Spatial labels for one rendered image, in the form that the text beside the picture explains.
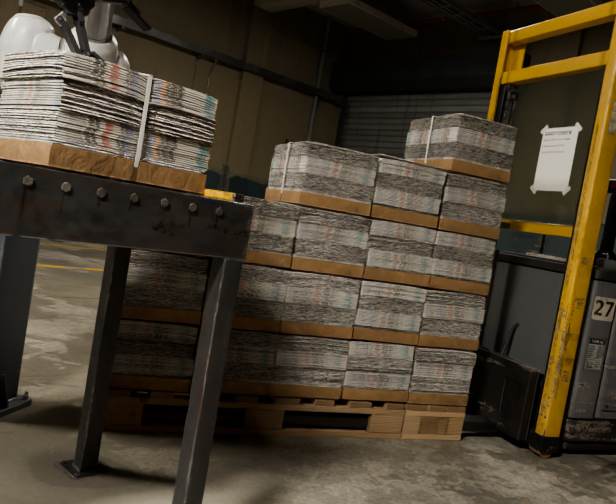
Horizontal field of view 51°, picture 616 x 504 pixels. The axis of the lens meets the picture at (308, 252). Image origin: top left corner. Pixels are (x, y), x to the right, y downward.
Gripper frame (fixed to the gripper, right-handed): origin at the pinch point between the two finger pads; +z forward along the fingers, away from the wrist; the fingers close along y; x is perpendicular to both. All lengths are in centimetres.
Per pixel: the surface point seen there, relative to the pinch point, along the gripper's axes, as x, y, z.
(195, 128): 13.0, 7.7, 18.1
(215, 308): 28, 40, 38
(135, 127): 14.0, 17.1, 6.3
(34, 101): 4.2, 24.0, -9.9
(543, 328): 6, -40, 213
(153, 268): -45, 30, 62
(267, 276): -32, 12, 94
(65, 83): 14.7, 20.0, -10.1
